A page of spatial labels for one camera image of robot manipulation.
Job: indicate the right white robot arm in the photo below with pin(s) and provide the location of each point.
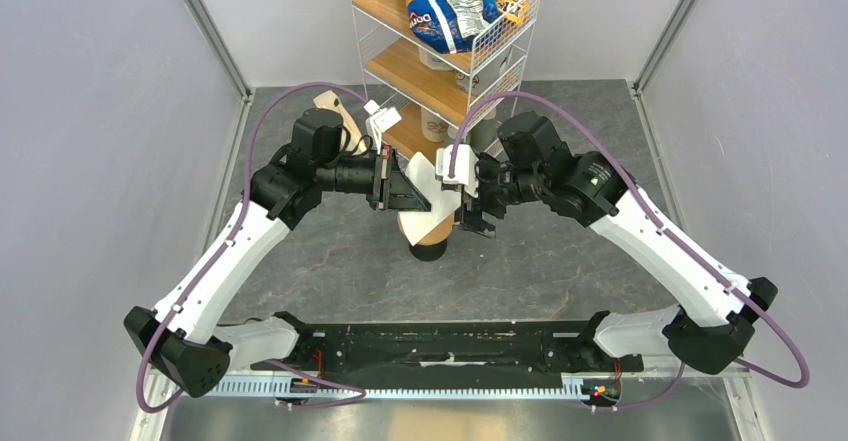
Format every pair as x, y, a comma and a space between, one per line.
707, 328

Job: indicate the white wire shelf rack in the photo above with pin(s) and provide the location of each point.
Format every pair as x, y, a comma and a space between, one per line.
417, 76

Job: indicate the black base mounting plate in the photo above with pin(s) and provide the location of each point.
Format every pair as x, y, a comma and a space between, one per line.
466, 354

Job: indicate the white paper cup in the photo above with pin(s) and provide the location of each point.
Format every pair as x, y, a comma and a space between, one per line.
433, 128

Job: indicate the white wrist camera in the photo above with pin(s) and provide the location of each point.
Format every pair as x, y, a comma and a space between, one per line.
379, 121
455, 169

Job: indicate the aluminium toothed rail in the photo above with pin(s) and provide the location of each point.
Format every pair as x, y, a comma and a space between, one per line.
283, 385

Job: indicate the beige filter paper pack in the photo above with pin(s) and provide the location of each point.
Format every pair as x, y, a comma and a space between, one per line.
352, 137

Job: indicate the red black coffee carafe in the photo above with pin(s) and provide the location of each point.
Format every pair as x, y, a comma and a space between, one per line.
428, 253

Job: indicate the white paper coffee filter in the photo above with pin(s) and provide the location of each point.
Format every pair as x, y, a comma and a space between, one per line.
422, 174

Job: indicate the blue chip bag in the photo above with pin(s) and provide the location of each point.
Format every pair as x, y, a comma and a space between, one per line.
450, 26

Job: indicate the white printed cup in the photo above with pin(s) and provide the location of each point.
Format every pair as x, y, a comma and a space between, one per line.
484, 77

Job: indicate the wooden ring dripper holder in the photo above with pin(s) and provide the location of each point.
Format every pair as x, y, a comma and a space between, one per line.
422, 228

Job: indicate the orange snack packet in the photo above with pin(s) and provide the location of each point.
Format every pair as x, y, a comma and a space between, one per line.
514, 11

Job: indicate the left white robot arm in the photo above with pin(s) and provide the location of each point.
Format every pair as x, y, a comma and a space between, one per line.
181, 335

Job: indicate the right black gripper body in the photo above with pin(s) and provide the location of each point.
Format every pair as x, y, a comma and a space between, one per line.
501, 186

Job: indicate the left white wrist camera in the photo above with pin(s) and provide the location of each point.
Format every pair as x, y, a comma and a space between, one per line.
379, 121

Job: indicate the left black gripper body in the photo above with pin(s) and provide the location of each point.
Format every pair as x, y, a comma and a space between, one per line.
353, 175

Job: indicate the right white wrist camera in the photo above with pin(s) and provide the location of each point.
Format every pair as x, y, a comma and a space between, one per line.
455, 169

